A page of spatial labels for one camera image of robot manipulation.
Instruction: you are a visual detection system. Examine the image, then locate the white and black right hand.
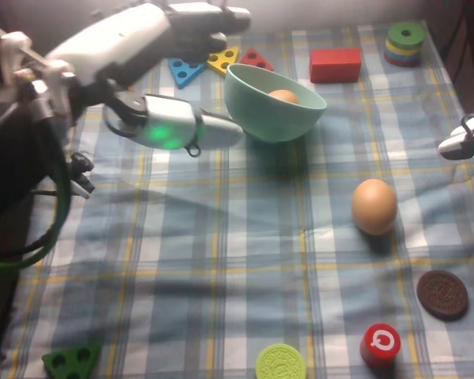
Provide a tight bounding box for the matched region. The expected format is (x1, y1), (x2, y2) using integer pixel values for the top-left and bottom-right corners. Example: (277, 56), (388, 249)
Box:
(437, 103), (474, 161)

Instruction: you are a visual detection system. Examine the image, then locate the white and black left hand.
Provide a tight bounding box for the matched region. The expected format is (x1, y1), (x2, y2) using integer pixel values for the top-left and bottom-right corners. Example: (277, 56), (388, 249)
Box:
(47, 2), (253, 158)

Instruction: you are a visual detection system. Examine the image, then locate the mint green bowl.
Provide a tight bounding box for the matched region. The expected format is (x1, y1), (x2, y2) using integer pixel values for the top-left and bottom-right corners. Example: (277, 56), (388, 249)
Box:
(224, 62), (327, 144)

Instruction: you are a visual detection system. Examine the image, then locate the brown egg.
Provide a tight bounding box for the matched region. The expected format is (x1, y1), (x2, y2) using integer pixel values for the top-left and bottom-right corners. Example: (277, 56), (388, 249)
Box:
(268, 89), (300, 106)
(351, 178), (399, 237)

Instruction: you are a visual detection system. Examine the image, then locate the blue triangle block with holes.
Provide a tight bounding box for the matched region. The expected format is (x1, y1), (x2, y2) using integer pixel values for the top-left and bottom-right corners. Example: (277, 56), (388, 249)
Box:
(167, 58), (207, 89)

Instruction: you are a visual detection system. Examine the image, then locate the yellow triangle block with holes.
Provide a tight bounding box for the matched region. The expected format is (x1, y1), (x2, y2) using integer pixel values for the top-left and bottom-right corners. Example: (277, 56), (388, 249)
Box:
(205, 45), (241, 77)

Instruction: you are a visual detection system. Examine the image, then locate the red triangle block with holes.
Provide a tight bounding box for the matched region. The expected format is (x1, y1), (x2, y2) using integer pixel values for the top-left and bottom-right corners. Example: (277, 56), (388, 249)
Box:
(239, 47), (276, 72)

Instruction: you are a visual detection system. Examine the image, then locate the red rectangular block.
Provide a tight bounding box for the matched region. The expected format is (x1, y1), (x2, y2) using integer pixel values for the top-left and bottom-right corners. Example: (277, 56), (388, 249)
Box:
(309, 47), (363, 84)

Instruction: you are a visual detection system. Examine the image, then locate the brown toy sandwich cookie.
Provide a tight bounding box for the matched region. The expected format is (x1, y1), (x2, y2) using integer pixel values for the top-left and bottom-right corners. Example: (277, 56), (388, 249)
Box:
(416, 269), (469, 321)

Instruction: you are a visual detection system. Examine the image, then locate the red cylinder with white letter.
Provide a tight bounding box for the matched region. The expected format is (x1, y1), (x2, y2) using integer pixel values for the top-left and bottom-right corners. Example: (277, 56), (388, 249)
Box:
(359, 322), (402, 369)

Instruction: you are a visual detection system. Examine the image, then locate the blue plaid tablecloth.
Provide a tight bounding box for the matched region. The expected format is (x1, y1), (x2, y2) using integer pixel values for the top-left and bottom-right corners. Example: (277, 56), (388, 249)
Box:
(0, 21), (474, 379)

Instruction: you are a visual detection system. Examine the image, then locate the green toy sandwich cookie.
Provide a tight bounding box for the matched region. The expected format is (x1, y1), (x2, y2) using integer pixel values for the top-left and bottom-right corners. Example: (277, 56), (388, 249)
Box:
(255, 343), (307, 379)

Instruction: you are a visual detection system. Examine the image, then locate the green triangle block with holes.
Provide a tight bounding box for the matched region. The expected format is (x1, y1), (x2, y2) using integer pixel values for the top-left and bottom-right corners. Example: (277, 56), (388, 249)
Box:
(41, 341), (103, 379)

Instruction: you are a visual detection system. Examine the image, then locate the red stacking ring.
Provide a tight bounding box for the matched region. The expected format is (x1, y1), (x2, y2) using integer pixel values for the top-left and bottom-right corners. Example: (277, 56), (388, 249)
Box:
(383, 53), (421, 68)

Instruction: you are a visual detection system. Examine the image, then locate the blue stacking ring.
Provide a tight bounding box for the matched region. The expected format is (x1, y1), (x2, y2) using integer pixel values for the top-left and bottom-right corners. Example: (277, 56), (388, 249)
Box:
(383, 47), (421, 62)

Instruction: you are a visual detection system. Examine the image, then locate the yellow stacking ring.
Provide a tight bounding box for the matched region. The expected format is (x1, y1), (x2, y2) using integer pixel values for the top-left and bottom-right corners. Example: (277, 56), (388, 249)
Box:
(384, 39), (422, 57)

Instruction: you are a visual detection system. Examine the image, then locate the green stacking ring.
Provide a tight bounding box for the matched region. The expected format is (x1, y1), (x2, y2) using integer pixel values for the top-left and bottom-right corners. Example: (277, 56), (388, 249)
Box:
(386, 21), (427, 51)

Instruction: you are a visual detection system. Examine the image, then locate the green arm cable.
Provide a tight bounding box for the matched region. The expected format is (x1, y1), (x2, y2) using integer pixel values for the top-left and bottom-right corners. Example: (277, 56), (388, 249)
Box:
(0, 153), (73, 272)

